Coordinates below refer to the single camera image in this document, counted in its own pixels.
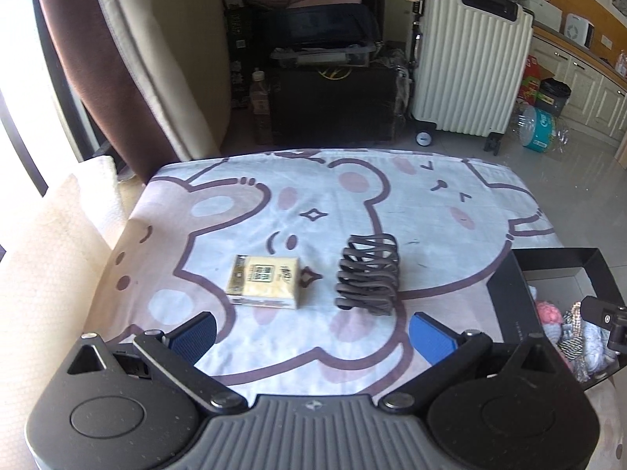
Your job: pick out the bear print blanket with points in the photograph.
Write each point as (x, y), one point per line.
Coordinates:
(343, 196)

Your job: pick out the red cardboard box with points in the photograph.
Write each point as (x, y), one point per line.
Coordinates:
(531, 78)

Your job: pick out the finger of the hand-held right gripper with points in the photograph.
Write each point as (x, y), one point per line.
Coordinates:
(605, 311)

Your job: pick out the brown curtain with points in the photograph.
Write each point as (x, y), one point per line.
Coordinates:
(88, 68)

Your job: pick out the beige curtain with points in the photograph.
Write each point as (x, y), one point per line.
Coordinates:
(166, 58)

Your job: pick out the black bag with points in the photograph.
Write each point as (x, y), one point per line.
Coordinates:
(318, 29)

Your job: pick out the yellow tissue packet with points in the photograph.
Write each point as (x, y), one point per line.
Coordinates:
(264, 281)

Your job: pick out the small dark brown clip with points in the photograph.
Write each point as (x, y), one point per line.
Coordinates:
(308, 277)

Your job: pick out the plastic drink bottle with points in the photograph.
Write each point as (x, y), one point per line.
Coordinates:
(260, 107)

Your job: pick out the white ribbed suitcase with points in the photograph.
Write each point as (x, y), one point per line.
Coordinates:
(470, 58)

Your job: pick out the pink white crochet doll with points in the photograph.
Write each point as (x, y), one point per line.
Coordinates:
(547, 320)

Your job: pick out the clear plastic storage box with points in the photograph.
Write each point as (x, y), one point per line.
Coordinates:
(323, 56)

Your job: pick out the black hard case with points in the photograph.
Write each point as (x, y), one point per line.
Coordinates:
(338, 105)

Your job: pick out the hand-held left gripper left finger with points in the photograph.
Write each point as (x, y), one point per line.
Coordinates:
(196, 338)

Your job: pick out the white box appliance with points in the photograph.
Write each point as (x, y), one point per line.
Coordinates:
(577, 30)

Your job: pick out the black window railing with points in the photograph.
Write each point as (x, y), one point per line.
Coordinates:
(22, 152)

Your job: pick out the large water bottle on floor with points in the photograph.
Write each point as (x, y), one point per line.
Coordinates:
(539, 129)

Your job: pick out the cream cabinet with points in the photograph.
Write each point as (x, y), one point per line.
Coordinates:
(592, 88)

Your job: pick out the black cardboard box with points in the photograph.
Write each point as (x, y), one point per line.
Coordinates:
(509, 303)

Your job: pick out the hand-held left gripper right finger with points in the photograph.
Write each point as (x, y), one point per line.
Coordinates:
(431, 338)

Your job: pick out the dark brown spiral hair clip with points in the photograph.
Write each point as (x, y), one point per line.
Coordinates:
(367, 276)

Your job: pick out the beige cushion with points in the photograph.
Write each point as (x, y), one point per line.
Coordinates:
(44, 293)

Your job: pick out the black trash bin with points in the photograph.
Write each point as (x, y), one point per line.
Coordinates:
(553, 95)

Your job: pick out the black printed carton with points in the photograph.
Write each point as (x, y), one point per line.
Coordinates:
(237, 49)

